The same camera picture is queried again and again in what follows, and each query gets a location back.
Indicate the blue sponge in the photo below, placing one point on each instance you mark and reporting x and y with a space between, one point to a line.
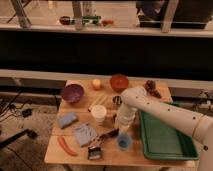
66 120

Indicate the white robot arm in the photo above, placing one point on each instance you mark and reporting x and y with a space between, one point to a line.
193 124

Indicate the orange red bowl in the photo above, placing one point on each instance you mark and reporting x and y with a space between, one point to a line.
119 82

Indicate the wooden chopsticks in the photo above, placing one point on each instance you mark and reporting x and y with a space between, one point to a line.
98 101

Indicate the green plastic tray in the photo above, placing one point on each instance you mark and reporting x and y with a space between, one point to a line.
162 142

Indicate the green object in background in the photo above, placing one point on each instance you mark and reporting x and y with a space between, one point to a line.
94 20

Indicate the small orange fruit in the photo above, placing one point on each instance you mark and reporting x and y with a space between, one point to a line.
96 84

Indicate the black handled brush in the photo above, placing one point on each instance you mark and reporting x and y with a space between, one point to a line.
95 152

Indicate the white paper cup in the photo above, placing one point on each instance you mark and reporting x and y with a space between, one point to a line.
99 113

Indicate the light blue cloth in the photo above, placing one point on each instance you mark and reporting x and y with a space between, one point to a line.
84 134

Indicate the blue plastic cup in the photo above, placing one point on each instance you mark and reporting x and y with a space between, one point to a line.
124 141

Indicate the metal measuring cup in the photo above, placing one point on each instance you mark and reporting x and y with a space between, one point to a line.
117 100

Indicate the dark bowl in background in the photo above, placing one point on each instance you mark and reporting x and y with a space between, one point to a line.
64 20

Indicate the wooden table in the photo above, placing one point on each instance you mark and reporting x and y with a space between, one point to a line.
112 155

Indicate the black sponge block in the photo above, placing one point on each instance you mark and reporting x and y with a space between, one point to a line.
114 117

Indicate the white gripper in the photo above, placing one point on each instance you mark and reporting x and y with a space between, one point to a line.
124 117

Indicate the purple bowl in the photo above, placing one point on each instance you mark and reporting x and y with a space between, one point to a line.
72 93

